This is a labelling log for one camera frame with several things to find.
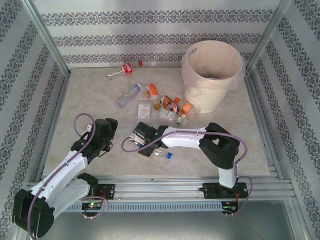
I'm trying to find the grey metal sheet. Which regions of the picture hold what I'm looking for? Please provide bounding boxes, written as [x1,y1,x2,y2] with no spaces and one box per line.
[24,199,301,240]

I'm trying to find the clear bottle white green label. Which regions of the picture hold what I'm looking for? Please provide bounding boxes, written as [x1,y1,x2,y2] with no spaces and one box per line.
[157,108,177,123]

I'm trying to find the aluminium side rail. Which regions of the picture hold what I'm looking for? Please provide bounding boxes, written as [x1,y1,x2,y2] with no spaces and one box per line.
[243,73,295,187]
[34,71,72,183]

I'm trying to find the clear bottle orange NFC label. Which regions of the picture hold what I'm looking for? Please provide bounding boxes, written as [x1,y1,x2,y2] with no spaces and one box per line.
[145,83,160,101]

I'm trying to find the bottle with brown label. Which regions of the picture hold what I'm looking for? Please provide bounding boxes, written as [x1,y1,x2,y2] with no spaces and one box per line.
[159,95,183,116]

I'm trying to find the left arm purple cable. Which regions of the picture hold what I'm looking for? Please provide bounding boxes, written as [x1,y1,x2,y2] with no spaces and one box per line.
[26,113,110,240]

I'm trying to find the aluminium frame post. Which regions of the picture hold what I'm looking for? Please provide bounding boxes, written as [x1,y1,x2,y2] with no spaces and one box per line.
[23,0,72,76]
[246,0,293,73]

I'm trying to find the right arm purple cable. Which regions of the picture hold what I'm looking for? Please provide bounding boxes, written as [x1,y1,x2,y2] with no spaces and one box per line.
[121,131,254,216]

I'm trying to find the white round waste bin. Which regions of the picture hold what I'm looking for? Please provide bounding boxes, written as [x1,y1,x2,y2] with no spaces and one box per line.
[181,40,244,114]

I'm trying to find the flat clear bottle white label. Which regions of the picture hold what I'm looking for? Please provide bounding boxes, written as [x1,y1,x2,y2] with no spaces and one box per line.
[136,101,153,121]

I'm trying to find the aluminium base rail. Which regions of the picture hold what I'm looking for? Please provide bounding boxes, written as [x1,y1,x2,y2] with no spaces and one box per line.
[27,174,293,201]

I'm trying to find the clear bottle red cola label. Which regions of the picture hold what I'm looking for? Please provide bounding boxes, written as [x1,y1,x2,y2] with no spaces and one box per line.
[106,61,144,81]

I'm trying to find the bottle orange label orange cap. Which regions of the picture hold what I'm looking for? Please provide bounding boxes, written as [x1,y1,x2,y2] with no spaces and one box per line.
[174,96,200,119]

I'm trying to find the clear bottle pale blue cap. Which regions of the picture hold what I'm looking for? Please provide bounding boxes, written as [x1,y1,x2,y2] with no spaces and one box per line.
[116,83,143,109]

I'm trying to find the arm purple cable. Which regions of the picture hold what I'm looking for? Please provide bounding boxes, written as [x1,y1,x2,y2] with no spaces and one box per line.
[26,113,110,240]
[121,131,254,216]

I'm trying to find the grey slotted cable duct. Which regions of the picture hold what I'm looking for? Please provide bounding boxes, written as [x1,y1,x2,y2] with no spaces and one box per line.
[67,201,240,213]

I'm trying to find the small circuit board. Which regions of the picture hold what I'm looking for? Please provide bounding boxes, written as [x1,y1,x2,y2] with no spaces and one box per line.
[81,201,103,212]
[221,203,240,213]

